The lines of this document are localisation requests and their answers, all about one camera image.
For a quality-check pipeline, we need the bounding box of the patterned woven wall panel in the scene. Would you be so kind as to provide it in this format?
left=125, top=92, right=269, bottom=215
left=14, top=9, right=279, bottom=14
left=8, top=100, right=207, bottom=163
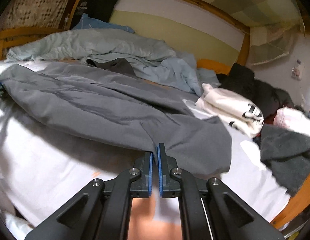
left=0, top=0, right=68, bottom=29

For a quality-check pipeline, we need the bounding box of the white bed sheet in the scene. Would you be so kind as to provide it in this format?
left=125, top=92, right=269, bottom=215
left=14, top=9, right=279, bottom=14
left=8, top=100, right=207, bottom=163
left=0, top=60, right=293, bottom=230

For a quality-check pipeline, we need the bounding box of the white folded printed shirt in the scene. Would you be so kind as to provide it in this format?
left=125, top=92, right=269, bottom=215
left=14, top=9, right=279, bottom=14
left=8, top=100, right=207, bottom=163
left=195, top=83, right=264, bottom=138

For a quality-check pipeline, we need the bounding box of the black bag on shelf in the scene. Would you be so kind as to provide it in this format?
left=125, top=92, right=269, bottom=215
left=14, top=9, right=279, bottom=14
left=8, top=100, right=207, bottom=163
left=70, top=0, right=118, bottom=29

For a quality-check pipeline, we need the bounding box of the light blue duvet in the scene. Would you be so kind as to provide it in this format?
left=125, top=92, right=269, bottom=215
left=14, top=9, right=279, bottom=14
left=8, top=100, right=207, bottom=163
left=6, top=29, right=220, bottom=96

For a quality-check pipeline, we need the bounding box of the black clothes pile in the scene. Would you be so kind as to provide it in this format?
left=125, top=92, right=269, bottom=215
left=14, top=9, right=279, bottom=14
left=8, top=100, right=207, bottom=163
left=217, top=63, right=294, bottom=124

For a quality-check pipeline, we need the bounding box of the orange pillow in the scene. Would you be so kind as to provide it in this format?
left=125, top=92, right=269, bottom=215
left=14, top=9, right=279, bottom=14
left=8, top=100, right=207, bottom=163
left=197, top=59, right=231, bottom=75

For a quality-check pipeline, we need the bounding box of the blue cloth at headboard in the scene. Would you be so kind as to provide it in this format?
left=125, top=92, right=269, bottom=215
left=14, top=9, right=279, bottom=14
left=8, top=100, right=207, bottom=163
left=72, top=14, right=135, bottom=34

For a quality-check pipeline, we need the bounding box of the large grey garment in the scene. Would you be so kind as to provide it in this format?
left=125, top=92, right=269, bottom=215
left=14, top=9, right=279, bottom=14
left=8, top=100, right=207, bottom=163
left=0, top=62, right=232, bottom=175

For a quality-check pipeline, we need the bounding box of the wooden bed frame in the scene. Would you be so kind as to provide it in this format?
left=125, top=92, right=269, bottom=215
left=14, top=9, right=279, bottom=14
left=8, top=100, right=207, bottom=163
left=0, top=0, right=310, bottom=230

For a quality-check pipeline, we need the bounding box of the dark grey fleece garment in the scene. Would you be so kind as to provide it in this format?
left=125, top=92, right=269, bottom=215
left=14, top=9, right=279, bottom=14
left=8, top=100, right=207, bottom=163
left=257, top=124, right=310, bottom=197

